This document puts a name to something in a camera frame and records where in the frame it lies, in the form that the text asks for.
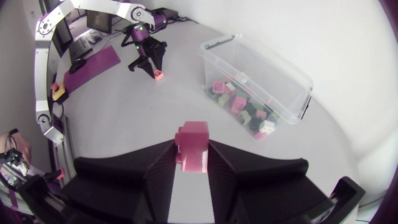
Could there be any clear plastic container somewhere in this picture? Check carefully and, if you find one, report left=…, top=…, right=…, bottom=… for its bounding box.
left=198, top=33, right=314, bottom=141

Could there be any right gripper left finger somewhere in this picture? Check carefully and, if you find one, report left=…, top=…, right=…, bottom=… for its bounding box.
left=58, top=139, right=178, bottom=224

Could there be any black keyboard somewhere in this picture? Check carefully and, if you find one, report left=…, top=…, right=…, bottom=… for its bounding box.
left=68, top=36, right=94, bottom=63

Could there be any black computer mouse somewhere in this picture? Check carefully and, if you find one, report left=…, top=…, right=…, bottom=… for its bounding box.
left=68, top=58, right=88, bottom=75

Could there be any dark screen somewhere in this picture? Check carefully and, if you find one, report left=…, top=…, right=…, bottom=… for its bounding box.
left=51, top=17, right=75, bottom=58
left=86, top=9, right=114, bottom=35

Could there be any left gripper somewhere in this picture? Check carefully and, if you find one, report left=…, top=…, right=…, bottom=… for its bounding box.
left=127, top=36, right=168, bottom=79

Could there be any dark mat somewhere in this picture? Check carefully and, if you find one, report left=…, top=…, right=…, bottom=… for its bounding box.
left=63, top=45, right=122, bottom=94

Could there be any pile of toy bricks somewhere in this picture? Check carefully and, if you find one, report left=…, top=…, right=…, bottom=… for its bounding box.
left=205, top=79, right=281, bottom=141

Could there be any yellow emergency stop box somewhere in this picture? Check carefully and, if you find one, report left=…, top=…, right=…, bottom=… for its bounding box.
left=50, top=82, right=70, bottom=104

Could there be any pink toy brick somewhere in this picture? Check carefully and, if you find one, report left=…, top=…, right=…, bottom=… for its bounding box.
left=212, top=81, right=227, bottom=95
left=230, top=96, right=248, bottom=115

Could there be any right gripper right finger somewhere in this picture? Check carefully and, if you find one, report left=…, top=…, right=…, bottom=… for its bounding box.
left=206, top=139, right=331, bottom=224

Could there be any white toy brick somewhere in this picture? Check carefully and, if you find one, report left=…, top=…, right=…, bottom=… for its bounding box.
left=259, top=119, right=276, bottom=134

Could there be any person's hand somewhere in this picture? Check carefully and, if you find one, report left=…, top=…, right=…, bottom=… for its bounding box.
left=0, top=131, right=32, bottom=166

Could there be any large red toy brick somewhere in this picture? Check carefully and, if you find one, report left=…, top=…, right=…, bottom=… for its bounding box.
left=174, top=121, right=210, bottom=174

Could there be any green toy brick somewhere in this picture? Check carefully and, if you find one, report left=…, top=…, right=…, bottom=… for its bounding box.
left=238, top=110, right=252, bottom=126

